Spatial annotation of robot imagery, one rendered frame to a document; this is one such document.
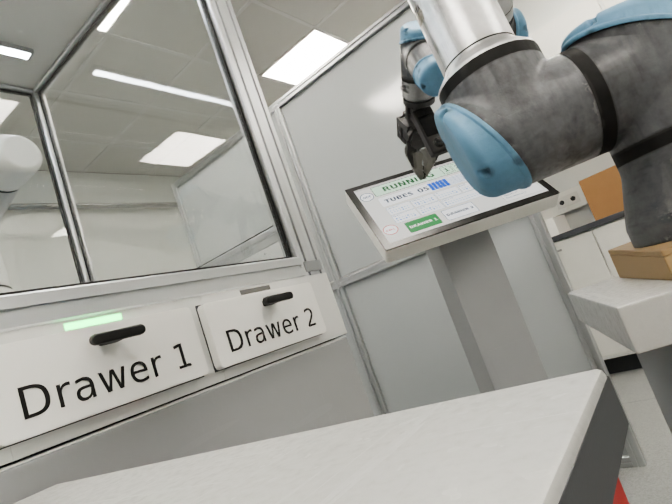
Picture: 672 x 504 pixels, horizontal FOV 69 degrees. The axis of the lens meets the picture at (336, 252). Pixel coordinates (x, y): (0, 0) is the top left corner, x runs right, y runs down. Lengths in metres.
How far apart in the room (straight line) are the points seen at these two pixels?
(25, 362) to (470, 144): 0.55
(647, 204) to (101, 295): 0.68
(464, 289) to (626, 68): 0.96
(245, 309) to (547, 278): 1.42
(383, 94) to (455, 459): 2.22
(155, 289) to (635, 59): 0.68
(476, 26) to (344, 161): 1.90
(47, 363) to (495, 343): 1.10
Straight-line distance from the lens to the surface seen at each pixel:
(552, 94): 0.54
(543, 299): 2.08
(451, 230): 1.33
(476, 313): 1.43
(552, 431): 0.20
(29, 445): 0.70
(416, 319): 2.30
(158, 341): 0.77
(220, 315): 0.85
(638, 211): 0.58
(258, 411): 0.88
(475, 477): 0.18
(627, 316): 0.46
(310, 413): 0.97
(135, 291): 0.80
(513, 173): 0.54
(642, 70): 0.57
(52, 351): 0.70
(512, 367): 1.47
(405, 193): 1.46
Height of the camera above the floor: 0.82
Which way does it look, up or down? 8 degrees up
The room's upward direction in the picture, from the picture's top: 20 degrees counter-clockwise
